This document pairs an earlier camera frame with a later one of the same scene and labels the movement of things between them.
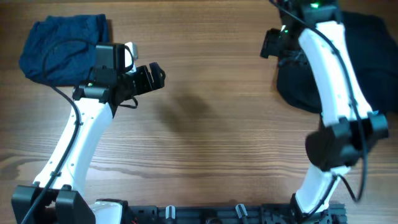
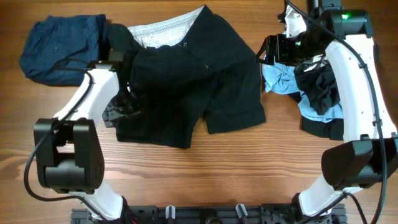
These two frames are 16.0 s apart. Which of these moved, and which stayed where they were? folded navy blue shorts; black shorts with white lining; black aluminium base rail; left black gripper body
Moved: left black gripper body; black shorts with white lining
Stayed: folded navy blue shorts; black aluminium base rail
